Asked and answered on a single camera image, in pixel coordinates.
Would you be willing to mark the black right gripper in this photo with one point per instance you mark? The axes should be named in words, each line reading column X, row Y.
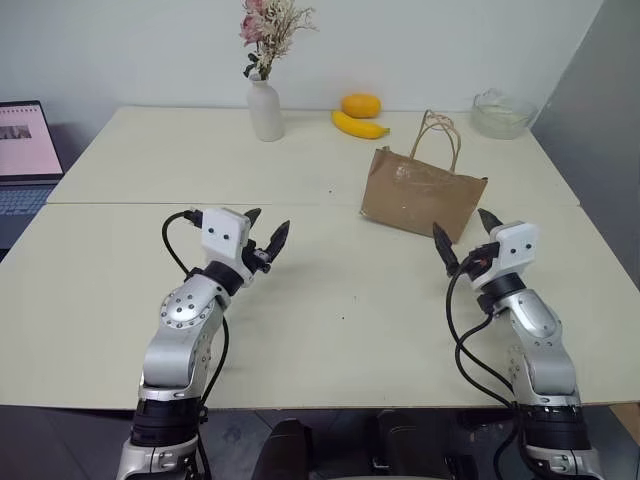
column 482, row 252

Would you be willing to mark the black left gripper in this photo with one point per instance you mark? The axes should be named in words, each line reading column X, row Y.
column 256, row 256

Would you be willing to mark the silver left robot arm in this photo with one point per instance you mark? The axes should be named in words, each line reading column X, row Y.
column 182, row 320

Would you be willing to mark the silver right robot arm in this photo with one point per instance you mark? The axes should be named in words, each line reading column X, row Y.
column 537, row 330

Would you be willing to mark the brown paper bag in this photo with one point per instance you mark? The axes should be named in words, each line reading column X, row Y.
column 422, row 192

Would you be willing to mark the white ceramic vase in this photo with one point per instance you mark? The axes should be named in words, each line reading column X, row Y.
column 265, row 112

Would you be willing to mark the clear glass bowl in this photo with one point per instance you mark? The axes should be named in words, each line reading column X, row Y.
column 502, row 114

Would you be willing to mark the yellow banana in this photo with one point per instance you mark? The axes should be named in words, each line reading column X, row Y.
column 359, row 125

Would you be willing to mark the orange fruit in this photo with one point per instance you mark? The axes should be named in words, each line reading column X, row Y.
column 361, row 105

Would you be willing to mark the dried flower bouquet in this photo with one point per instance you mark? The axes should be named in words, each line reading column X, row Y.
column 270, row 35

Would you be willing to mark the grey laptop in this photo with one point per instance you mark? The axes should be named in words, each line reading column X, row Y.
column 22, row 165

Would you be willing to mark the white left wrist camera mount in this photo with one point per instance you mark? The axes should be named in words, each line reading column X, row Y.
column 223, row 233

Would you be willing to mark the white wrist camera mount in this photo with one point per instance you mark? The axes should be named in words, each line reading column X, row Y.
column 223, row 233
column 515, row 247

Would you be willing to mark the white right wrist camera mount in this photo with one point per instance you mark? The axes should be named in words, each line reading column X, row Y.
column 515, row 247

